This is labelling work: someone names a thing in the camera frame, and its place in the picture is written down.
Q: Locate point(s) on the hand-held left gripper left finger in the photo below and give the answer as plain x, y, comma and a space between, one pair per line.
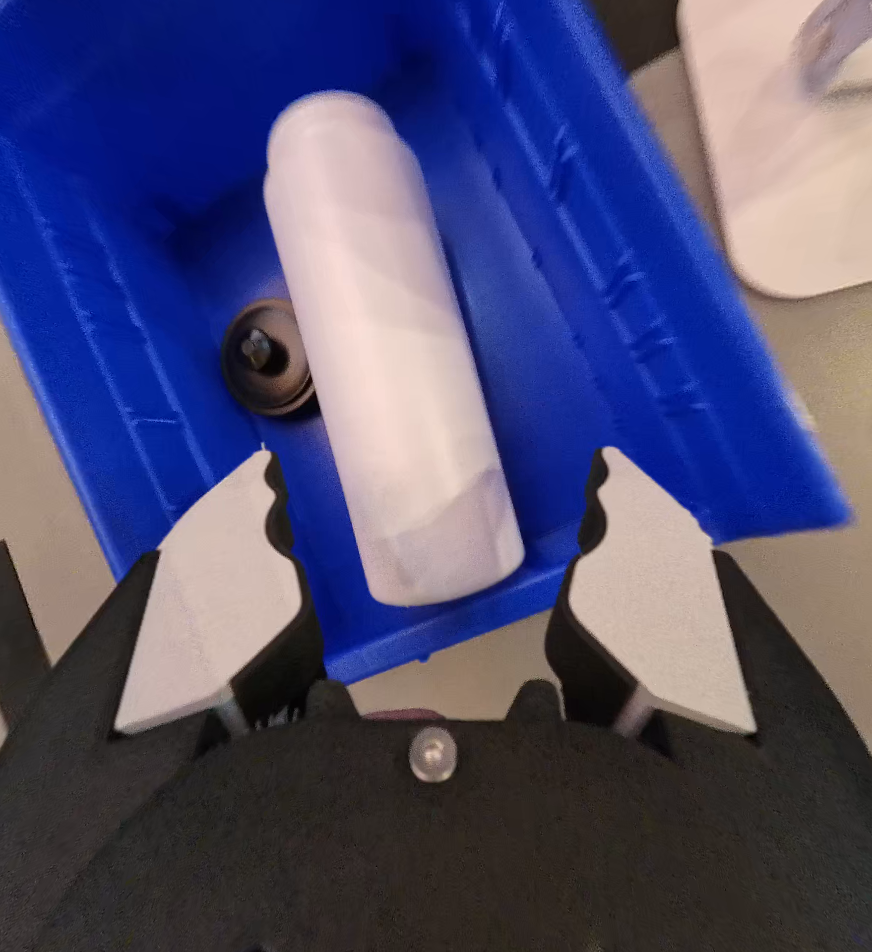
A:
206, 610

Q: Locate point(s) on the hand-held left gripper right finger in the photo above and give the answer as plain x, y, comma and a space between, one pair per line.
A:
667, 610

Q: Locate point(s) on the black bottle lid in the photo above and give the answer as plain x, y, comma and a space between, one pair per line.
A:
265, 357

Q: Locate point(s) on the white bottle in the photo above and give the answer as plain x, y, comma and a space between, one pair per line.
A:
392, 372

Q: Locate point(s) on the blue plastic bin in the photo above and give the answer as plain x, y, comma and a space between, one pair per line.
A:
585, 298

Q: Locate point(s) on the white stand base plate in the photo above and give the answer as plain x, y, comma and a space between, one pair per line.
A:
808, 194

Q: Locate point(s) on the white stand post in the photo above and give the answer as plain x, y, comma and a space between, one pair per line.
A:
845, 37

